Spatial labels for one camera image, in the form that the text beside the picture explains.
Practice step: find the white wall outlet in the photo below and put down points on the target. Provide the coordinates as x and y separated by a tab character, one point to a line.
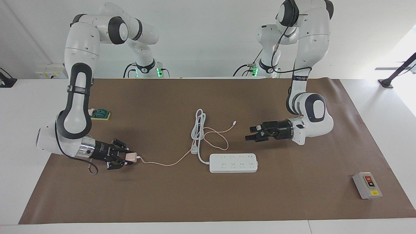
52	71

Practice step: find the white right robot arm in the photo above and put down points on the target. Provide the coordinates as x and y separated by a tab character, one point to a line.
81	42

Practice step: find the white power strip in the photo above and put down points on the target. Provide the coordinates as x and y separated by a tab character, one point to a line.
233	163

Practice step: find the brown table mat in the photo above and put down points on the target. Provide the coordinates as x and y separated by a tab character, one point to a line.
208	195

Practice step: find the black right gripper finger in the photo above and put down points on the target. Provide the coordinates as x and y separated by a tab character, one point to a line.
122	145
118	164

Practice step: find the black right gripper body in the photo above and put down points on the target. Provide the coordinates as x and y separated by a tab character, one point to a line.
100	151

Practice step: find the black camera stand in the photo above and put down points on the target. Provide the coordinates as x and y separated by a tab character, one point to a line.
398	71

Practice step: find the pink charger adapter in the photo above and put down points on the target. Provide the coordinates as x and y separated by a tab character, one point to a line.
131	157

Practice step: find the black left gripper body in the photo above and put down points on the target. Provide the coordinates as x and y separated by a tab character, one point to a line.
279	130

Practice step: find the grey on-off switch box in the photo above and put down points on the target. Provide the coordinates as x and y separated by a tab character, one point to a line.
367	185

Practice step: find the green knife switch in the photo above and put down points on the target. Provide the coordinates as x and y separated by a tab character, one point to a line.
101	114

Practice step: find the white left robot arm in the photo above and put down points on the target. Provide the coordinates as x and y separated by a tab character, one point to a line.
308	39

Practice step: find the black table clamp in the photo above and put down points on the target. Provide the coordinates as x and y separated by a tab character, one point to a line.
6	81

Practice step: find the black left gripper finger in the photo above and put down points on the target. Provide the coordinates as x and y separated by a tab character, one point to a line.
258	137
258	128

